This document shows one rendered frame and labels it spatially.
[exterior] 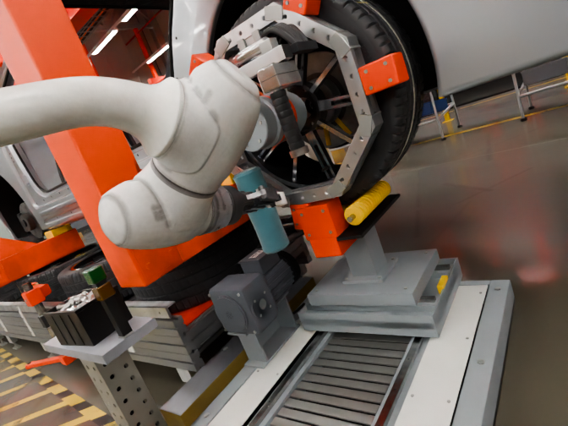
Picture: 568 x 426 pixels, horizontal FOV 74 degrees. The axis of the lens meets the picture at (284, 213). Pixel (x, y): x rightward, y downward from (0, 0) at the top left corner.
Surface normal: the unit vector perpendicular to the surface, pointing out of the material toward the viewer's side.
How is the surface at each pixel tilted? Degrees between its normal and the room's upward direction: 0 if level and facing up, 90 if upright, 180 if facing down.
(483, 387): 0
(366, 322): 90
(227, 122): 116
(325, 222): 90
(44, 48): 90
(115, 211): 73
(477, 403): 0
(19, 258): 90
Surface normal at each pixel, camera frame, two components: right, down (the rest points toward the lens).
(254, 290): 0.76, -0.15
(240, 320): -0.55, 0.39
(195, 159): 0.26, 0.67
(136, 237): 0.47, 0.55
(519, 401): -0.36, -0.91
